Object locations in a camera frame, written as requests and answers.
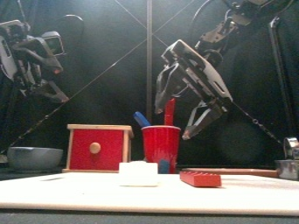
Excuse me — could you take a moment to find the red brick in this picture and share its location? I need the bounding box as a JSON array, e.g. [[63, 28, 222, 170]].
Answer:
[[179, 171, 222, 188]]

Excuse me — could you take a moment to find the red plastic cup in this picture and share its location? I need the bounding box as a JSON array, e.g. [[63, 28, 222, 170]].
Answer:
[[140, 125, 183, 175]]

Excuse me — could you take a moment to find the small blue toy piece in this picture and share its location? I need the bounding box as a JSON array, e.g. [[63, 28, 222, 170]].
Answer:
[[157, 158, 172, 175]]

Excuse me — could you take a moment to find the flat wooden board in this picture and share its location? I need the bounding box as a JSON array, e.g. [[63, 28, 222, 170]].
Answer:
[[182, 167, 279, 179]]

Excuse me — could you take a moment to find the wooden box with red front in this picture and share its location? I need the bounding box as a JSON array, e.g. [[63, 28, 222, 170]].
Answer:
[[61, 123, 136, 174]]

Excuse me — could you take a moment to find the grey bowl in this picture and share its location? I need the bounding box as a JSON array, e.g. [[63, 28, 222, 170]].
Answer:
[[5, 146, 64, 172]]

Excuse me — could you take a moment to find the shiny metal cup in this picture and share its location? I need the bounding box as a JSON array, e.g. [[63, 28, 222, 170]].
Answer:
[[283, 136, 299, 161]]

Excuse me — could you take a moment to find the small metal pot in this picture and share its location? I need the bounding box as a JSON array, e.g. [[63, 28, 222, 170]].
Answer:
[[275, 159, 299, 180]]

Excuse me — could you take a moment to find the white plastic cutting board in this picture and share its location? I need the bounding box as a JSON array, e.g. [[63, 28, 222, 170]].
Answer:
[[0, 171, 299, 217]]

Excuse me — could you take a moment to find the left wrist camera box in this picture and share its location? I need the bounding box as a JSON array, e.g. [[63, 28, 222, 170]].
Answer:
[[40, 30, 65, 57]]

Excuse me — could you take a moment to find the red plastic utensil handle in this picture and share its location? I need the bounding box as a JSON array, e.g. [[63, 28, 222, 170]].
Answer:
[[163, 98, 177, 127]]

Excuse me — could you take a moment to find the thin diagonal brace wire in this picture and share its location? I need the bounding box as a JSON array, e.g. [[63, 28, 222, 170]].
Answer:
[[0, 0, 196, 154], [115, 0, 284, 145]]

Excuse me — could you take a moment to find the blue plastic utensil handle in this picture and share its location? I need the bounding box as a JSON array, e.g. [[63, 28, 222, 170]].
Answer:
[[132, 111, 152, 129]]

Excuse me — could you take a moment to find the vertical metal frame pole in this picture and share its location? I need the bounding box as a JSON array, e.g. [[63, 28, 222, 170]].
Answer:
[[145, 0, 153, 125]]

